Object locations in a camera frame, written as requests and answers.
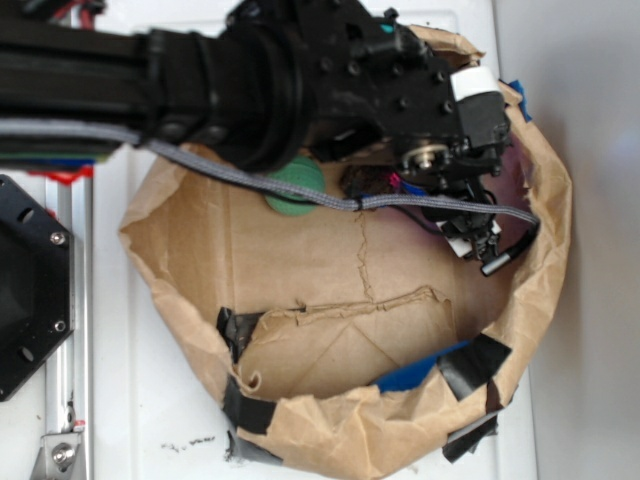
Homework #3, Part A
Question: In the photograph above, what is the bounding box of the brown paper bag bin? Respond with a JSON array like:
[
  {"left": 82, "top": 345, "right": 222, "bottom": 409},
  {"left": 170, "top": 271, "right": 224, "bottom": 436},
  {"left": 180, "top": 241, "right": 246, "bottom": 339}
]
[{"left": 120, "top": 86, "right": 572, "bottom": 479}]

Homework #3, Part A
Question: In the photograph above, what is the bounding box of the black tape inner left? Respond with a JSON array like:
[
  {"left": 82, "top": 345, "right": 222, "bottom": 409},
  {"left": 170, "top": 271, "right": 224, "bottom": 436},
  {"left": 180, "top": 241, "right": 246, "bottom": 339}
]
[{"left": 216, "top": 307, "right": 264, "bottom": 363}]

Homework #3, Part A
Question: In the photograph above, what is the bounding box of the grey braided cable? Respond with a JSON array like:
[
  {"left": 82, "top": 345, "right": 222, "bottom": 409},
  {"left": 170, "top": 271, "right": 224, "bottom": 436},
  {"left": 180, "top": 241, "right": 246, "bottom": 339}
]
[{"left": 0, "top": 122, "right": 541, "bottom": 226}]

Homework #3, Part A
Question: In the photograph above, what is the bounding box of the black tape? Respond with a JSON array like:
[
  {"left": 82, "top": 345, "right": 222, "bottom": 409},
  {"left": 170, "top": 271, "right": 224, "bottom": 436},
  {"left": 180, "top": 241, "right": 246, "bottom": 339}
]
[
  {"left": 222, "top": 376, "right": 283, "bottom": 465},
  {"left": 216, "top": 307, "right": 264, "bottom": 363},
  {"left": 442, "top": 416, "right": 498, "bottom": 463},
  {"left": 436, "top": 334, "right": 512, "bottom": 401}
]

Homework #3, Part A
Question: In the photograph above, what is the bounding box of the black tape lower right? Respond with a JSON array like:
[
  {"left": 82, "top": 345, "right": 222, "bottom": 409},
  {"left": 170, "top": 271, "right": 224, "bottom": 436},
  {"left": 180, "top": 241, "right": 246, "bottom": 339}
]
[{"left": 442, "top": 416, "right": 498, "bottom": 463}]

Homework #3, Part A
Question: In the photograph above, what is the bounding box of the green dimpled ball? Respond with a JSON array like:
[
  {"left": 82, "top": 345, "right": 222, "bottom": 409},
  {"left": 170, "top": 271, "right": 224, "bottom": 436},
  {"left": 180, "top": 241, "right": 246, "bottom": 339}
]
[{"left": 265, "top": 155, "right": 326, "bottom": 217}]

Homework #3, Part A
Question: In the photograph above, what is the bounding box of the aluminium rail frame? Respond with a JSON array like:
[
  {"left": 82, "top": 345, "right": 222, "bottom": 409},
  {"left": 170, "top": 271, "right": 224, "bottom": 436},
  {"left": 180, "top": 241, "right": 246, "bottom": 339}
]
[{"left": 30, "top": 179, "right": 94, "bottom": 479}]

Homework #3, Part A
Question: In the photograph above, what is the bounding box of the black tape bottom right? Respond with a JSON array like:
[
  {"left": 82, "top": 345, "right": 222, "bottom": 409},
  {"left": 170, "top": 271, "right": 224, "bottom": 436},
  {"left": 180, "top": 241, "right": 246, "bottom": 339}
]
[{"left": 436, "top": 334, "right": 512, "bottom": 401}]

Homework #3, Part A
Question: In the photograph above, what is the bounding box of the brown cork block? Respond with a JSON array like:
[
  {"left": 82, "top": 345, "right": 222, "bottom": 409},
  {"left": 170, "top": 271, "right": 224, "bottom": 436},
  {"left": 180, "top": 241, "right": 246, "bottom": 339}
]
[{"left": 339, "top": 165, "right": 398, "bottom": 198}]

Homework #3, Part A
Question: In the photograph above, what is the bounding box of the blue tape bottom inside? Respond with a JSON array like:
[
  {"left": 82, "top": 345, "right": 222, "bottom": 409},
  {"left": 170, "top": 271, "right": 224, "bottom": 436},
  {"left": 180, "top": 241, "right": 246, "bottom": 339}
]
[{"left": 371, "top": 341, "right": 471, "bottom": 393}]

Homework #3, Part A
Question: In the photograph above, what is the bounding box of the black tape bottom left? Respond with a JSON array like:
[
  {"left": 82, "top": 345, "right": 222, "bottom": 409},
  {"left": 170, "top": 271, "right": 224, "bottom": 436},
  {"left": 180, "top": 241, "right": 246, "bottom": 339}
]
[{"left": 222, "top": 376, "right": 283, "bottom": 465}]

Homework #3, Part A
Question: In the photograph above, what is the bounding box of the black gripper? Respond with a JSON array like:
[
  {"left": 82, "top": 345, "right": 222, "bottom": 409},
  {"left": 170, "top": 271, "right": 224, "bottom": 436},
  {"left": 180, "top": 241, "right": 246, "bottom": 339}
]
[{"left": 227, "top": 1, "right": 510, "bottom": 263}]

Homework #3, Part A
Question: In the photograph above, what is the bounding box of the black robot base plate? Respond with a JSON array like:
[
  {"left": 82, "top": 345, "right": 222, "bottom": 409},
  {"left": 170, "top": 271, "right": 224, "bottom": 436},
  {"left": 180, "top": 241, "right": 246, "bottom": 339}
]
[{"left": 1, "top": 175, "right": 73, "bottom": 402}]

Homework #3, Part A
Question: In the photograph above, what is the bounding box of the blue tape right edge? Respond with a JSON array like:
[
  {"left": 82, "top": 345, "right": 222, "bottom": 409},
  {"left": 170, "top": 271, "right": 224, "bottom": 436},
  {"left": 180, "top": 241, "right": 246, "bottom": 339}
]
[{"left": 508, "top": 80, "right": 533, "bottom": 123}]

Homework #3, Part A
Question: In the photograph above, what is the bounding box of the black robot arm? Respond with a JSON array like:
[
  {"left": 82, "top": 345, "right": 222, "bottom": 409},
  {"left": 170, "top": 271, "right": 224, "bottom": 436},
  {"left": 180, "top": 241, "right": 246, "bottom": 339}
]
[{"left": 1, "top": 1, "right": 516, "bottom": 271}]

